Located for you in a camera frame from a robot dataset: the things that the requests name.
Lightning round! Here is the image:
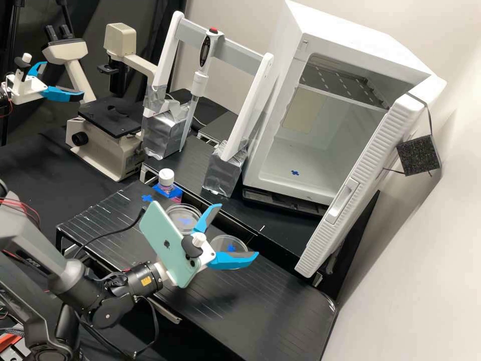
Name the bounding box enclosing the small bottle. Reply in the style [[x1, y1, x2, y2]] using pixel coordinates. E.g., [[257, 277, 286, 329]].
[[157, 168, 177, 193]]

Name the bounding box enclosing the white incubator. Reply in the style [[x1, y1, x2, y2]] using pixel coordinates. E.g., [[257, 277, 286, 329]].
[[242, 0, 448, 218]]

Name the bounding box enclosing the pipette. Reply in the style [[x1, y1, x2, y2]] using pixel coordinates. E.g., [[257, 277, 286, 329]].
[[179, 28, 225, 152]]

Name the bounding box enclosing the blue bottle holder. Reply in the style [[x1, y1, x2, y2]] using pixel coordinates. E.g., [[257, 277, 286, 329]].
[[151, 182, 184, 201]]

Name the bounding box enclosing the petri dish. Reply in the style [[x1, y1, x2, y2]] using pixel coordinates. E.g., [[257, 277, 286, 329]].
[[209, 234, 249, 270], [165, 203, 203, 233]]

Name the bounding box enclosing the cream microscope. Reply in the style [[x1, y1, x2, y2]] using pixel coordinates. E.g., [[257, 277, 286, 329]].
[[42, 22, 159, 183]]

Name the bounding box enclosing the white pipette stand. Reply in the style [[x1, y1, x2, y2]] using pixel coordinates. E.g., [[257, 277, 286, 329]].
[[141, 10, 276, 199]]

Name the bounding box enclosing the black platform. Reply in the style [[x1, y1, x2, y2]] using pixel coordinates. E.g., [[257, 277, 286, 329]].
[[139, 131, 332, 291], [198, 110, 246, 146], [55, 180, 338, 361]]

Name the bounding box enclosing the right wrist camera phone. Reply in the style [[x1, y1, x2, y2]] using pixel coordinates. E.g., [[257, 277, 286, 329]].
[[138, 200, 212, 289]]

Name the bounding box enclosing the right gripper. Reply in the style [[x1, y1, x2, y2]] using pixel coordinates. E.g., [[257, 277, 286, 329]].
[[151, 204, 261, 289]]

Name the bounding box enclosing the left phone holder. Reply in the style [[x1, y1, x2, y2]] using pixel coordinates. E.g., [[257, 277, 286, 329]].
[[14, 53, 34, 83]]

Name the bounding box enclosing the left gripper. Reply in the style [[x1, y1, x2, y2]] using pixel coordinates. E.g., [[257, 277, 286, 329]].
[[5, 60, 86, 106]]

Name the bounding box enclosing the black tray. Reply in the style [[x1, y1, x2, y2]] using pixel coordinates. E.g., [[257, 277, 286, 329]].
[[242, 188, 332, 219]]

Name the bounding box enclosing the black cable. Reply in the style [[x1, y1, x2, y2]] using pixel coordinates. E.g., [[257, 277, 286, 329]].
[[77, 208, 148, 261], [126, 295, 160, 361]]

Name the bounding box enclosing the incubator door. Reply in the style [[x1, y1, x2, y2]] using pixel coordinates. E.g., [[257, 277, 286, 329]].
[[294, 93, 441, 279]]

